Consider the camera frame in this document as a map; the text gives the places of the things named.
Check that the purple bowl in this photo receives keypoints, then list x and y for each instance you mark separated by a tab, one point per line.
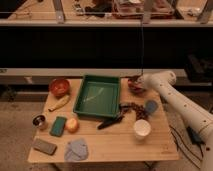
136	84

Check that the metal shelf rail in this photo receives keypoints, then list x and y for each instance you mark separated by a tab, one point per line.
105	23

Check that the white paper cup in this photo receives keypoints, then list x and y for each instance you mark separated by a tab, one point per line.
142	129

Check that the banana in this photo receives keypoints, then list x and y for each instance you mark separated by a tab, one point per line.
60	103

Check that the apple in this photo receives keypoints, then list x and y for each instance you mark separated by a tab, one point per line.
72	125

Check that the red-orange bowl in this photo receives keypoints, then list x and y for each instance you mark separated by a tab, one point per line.
59	87

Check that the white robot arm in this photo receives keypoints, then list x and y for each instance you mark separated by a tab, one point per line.
199	119

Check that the small metal cup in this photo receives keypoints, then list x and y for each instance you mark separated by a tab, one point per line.
40	122

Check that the blue round lid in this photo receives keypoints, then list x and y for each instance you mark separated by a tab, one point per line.
151	106

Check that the dark brown chain cluster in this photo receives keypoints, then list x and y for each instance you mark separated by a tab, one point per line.
139	110

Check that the green plastic tray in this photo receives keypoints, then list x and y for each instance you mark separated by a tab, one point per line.
98	96

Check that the blue-grey cloth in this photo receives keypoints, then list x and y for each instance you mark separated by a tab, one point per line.
76	150

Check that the black marker tool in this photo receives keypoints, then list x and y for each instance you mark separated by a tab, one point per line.
110	122

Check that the green sponge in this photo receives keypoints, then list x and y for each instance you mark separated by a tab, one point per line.
58	126

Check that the grey-brown scrub sponge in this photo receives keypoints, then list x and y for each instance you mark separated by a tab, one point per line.
44	146

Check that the wooden folding table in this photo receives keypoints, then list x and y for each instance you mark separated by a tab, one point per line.
116	143

